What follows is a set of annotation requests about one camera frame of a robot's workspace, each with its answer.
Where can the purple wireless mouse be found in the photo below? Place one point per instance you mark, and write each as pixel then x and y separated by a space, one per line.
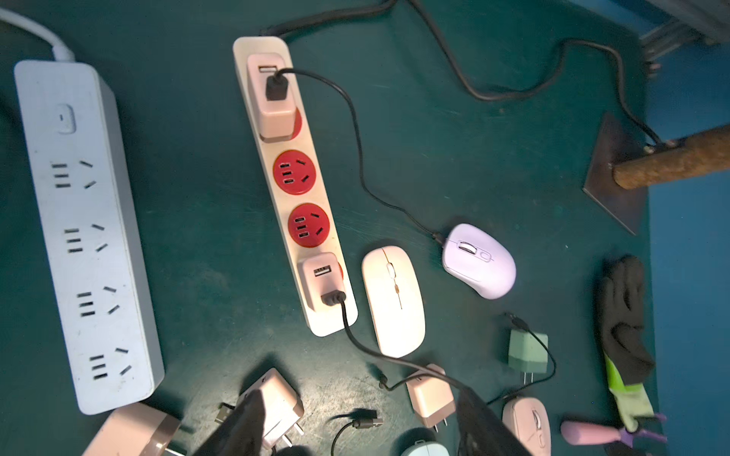
pixel 479 260

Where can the peach wireless mouse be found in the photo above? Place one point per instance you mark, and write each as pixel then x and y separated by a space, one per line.
pixel 395 301

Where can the green USB charger plug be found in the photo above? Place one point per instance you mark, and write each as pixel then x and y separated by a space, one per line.
pixel 528 354

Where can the pink purple garden rake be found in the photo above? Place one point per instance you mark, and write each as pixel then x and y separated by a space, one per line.
pixel 589 434

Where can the pink USB charger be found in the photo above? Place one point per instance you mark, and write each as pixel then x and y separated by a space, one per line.
pixel 135 429
pixel 283 408

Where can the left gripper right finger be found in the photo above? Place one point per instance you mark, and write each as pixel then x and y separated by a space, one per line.
pixel 481 432

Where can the aluminium back frame bar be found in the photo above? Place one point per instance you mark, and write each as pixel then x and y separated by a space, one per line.
pixel 691 21

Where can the white power strip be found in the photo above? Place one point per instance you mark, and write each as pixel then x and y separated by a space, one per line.
pixel 79 171

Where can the beige wooden power strip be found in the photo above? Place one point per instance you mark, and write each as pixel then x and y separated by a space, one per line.
pixel 293 175

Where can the pink USB charger plug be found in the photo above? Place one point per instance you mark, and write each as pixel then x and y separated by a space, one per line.
pixel 432 400

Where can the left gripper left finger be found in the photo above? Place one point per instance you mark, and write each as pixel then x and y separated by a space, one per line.
pixel 241 433

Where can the black green work glove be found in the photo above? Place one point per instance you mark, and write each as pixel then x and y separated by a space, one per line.
pixel 619 304

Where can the pink wireless mouse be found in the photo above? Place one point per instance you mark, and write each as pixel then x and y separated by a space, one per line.
pixel 528 420

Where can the light blue wireless mouse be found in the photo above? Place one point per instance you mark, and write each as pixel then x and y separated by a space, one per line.
pixel 426 448

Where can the pink cherry blossom tree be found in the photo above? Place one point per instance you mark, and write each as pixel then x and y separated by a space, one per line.
pixel 621 170

